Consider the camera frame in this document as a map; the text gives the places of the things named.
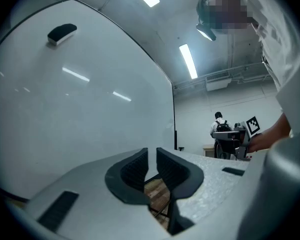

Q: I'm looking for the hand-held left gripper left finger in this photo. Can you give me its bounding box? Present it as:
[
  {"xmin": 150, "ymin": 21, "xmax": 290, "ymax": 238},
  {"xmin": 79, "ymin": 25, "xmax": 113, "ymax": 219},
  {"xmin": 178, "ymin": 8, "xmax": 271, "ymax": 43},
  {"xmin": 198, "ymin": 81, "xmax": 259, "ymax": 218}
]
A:
[{"xmin": 23, "ymin": 147, "xmax": 170, "ymax": 240}]

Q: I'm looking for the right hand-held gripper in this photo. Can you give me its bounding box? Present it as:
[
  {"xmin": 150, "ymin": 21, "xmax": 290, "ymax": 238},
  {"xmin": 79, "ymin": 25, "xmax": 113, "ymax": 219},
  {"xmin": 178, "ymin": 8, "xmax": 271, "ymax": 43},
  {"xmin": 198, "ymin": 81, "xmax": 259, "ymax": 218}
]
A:
[{"xmin": 212, "ymin": 116, "xmax": 262, "ymax": 161}]

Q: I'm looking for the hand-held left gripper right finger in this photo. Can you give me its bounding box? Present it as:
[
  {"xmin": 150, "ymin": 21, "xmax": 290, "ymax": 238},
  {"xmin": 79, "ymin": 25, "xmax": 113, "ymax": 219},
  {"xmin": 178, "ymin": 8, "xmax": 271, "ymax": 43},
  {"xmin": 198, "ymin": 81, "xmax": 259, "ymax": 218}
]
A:
[{"xmin": 156, "ymin": 147, "xmax": 251, "ymax": 237}]

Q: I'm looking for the person's right forearm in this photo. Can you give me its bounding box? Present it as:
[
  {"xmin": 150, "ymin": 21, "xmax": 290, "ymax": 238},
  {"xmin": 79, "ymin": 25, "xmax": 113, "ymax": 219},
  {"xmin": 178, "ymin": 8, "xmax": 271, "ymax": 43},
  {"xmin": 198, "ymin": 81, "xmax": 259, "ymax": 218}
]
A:
[{"xmin": 248, "ymin": 112, "xmax": 292, "ymax": 155}]

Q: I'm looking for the white table with wooden top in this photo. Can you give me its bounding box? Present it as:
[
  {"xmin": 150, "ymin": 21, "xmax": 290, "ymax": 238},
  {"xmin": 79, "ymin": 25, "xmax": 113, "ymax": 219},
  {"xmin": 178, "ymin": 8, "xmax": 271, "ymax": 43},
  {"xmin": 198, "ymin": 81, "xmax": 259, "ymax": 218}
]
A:
[{"xmin": 202, "ymin": 143, "xmax": 216, "ymax": 158}]

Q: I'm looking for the white air conditioner unit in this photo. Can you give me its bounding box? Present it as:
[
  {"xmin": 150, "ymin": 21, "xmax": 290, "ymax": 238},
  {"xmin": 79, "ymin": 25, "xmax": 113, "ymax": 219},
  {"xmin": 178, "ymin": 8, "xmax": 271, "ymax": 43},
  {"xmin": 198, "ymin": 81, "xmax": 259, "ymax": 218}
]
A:
[{"xmin": 204, "ymin": 69, "xmax": 233, "ymax": 92}]

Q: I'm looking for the person's white shirt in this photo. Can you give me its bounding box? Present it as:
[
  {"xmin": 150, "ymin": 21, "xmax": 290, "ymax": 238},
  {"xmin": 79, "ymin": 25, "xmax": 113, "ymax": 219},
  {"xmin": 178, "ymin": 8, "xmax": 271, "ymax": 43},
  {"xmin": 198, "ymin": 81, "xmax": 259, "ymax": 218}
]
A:
[{"xmin": 236, "ymin": 0, "xmax": 300, "ymax": 138}]

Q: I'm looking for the person's head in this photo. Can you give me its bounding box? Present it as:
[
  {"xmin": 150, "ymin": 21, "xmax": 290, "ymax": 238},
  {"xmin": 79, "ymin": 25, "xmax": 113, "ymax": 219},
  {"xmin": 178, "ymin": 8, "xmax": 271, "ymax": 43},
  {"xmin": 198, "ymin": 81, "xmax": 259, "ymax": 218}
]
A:
[{"xmin": 195, "ymin": 0, "xmax": 260, "ymax": 43}]

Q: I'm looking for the black and white eraser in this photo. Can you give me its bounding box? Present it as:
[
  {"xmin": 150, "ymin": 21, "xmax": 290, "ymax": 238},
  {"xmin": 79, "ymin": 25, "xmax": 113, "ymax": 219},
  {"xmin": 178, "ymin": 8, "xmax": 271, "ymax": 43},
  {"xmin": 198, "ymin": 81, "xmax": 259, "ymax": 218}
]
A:
[{"xmin": 46, "ymin": 23, "xmax": 78, "ymax": 47}]

